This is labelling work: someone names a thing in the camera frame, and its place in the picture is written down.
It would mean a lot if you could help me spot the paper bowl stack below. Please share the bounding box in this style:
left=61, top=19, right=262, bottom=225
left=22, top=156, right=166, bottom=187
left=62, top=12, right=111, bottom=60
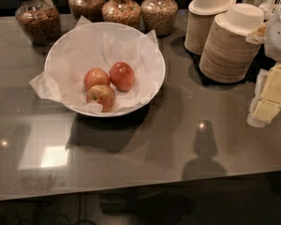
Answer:
left=185, top=0, right=236, bottom=55
left=199, top=3, right=264, bottom=83

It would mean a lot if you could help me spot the white paper liner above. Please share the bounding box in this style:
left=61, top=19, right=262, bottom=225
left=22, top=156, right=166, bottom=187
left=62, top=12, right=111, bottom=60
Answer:
left=28, top=15, right=166, bottom=114

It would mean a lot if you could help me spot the red apple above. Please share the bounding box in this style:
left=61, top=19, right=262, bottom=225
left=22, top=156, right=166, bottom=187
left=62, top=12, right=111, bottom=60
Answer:
left=83, top=67, right=111, bottom=90
left=110, top=62, right=135, bottom=91

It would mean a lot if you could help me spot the black mat under stacks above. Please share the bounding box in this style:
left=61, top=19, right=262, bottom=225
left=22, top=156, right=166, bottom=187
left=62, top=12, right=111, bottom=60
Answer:
left=186, top=46, right=275, bottom=86

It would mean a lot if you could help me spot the white bowl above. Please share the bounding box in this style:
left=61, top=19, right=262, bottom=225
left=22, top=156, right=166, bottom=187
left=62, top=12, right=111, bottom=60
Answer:
left=44, top=22, right=167, bottom=118

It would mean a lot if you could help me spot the glass jar brown cereal left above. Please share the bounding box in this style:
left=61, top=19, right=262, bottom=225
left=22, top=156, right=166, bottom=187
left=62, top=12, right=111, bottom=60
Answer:
left=15, top=0, right=61, bottom=46

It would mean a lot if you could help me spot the paper bowl stack rear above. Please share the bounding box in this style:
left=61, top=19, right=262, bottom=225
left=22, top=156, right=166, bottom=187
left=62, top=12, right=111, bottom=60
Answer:
left=185, top=0, right=236, bottom=55

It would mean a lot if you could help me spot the yellow-red apple front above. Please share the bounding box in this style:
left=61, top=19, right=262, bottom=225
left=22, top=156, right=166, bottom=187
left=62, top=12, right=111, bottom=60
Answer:
left=86, top=84, right=115, bottom=113

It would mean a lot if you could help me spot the paper bowl stack front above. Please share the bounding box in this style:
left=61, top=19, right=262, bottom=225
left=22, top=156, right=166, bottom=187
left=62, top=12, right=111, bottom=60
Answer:
left=199, top=3, right=264, bottom=83

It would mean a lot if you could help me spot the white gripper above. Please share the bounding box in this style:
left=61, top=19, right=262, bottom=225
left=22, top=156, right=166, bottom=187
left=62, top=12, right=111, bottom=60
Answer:
left=245, top=3, right=281, bottom=128

